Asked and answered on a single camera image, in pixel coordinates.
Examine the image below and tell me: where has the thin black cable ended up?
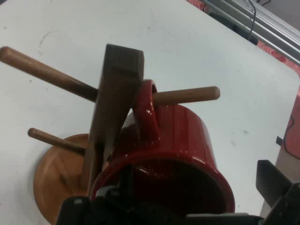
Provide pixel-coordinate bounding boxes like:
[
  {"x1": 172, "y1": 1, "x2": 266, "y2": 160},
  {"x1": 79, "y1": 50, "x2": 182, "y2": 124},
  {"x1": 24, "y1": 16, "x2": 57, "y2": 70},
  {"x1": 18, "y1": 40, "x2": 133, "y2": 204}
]
[{"x1": 247, "y1": 0, "x2": 258, "y2": 44}]

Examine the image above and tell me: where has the wooden mug tree stand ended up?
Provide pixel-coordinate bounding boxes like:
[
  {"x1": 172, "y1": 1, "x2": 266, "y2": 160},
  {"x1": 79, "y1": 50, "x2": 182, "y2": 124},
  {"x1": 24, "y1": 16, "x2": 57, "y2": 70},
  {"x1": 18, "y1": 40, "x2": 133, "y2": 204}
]
[{"x1": 0, "y1": 44, "x2": 221, "y2": 225}]

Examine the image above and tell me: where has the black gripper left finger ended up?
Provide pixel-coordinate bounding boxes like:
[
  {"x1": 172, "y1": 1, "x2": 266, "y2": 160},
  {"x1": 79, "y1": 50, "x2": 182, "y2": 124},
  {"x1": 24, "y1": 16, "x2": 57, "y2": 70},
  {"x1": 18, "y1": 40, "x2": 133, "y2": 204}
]
[{"x1": 57, "y1": 184, "x2": 186, "y2": 225}]

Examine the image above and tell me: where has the aluminium frame rail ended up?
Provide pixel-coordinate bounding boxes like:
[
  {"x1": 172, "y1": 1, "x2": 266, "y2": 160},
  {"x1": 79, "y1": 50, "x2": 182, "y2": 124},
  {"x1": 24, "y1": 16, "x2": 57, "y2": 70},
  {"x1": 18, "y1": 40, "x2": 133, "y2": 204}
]
[{"x1": 203, "y1": 0, "x2": 300, "y2": 68}]

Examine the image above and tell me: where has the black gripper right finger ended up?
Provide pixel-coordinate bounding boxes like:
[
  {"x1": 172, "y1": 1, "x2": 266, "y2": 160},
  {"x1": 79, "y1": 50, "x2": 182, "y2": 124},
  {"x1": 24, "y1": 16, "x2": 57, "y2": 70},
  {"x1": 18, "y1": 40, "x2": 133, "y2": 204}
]
[{"x1": 256, "y1": 160, "x2": 300, "y2": 225}]

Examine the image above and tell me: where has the red ceramic mug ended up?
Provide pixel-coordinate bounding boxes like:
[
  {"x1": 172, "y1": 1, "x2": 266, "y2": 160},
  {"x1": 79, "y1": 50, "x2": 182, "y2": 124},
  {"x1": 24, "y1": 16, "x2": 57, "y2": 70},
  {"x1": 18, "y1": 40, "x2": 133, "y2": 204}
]
[{"x1": 90, "y1": 79, "x2": 236, "y2": 215}]

